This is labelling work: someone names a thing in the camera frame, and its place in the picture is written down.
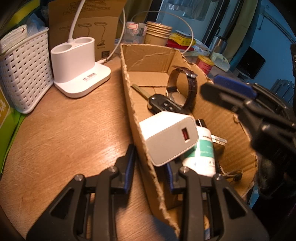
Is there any black car key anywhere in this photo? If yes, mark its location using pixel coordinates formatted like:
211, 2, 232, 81
132, 84, 188, 114

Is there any red can yellow lid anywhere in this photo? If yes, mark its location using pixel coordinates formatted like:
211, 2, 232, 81
196, 55, 215, 75

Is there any white usb charger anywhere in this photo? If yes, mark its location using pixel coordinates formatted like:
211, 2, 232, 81
139, 111, 199, 167

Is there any white charging cable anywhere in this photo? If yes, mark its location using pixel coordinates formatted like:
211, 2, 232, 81
97, 7, 194, 64

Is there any torn cardboard box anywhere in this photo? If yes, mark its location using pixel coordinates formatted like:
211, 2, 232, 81
120, 44, 257, 237

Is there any white papers pile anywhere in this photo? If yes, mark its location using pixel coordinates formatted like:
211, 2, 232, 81
193, 42, 210, 57

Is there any clear plastic container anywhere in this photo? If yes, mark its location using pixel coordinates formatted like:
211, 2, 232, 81
121, 22, 147, 44

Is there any green tissue package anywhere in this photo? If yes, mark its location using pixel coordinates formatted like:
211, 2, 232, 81
0, 87, 26, 174

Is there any crumpled tissue pack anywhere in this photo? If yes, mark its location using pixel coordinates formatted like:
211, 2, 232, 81
210, 52, 230, 72

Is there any brown lamp packaging box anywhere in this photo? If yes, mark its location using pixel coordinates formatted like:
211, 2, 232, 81
48, 0, 126, 61

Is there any brown leather wristwatch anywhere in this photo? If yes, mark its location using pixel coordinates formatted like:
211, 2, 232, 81
166, 66, 198, 109

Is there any steel thermos flask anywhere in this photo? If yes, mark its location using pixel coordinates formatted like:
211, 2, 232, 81
209, 35, 228, 55

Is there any white desk lamp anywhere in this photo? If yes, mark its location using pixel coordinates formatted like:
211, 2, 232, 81
51, 1, 111, 98

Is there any white woven plastic basket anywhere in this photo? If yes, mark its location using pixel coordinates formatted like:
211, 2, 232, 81
1, 28, 53, 114

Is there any yellow patterned box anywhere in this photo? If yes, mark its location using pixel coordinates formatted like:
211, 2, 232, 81
169, 32, 192, 47

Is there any white pill bottle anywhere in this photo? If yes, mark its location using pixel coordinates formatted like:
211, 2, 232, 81
182, 126, 216, 177

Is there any stack of paper cups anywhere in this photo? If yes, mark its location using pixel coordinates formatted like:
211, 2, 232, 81
144, 21, 172, 46

